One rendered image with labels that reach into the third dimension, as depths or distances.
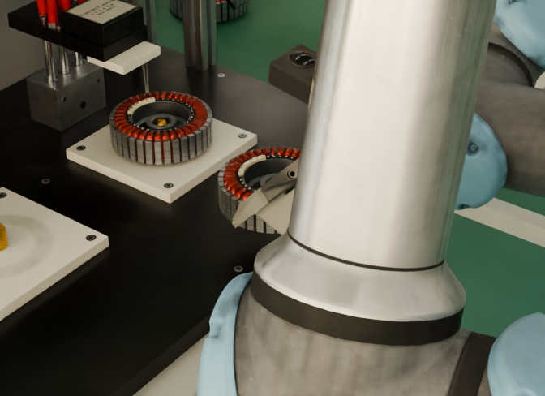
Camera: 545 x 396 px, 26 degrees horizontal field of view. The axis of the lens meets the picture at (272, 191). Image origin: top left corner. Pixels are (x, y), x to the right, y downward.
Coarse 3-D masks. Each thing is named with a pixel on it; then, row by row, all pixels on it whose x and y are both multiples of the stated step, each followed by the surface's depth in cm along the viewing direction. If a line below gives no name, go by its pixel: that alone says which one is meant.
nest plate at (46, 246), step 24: (0, 192) 122; (0, 216) 118; (24, 216) 118; (48, 216) 118; (24, 240) 115; (48, 240) 115; (72, 240) 115; (96, 240) 115; (0, 264) 112; (24, 264) 112; (48, 264) 112; (72, 264) 112; (0, 288) 109; (24, 288) 109; (0, 312) 106
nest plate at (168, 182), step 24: (216, 120) 134; (96, 144) 130; (216, 144) 130; (240, 144) 130; (96, 168) 127; (120, 168) 126; (144, 168) 126; (168, 168) 126; (192, 168) 126; (216, 168) 127; (168, 192) 122
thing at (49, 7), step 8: (40, 0) 129; (48, 0) 127; (56, 0) 134; (64, 0) 128; (80, 0) 131; (40, 8) 130; (48, 8) 127; (56, 8) 127; (64, 8) 129; (40, 16) 130; (48, 16) 128; (56, 16) 128; (48, 24) 128; (56, 24) 128
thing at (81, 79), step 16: (32, 80) 134; (48, 80) 133; (64, 80) 134; (80, 80) 134; (96, 80) 136; (32, 96) 135; (48, 96) 133; (64, 96) 133; (80, 96) 135; (96, 96) 137; (32, 112) 136; (48, 112) 134; (64, 112) 134; (80, 112) 136; (64, 128) 135
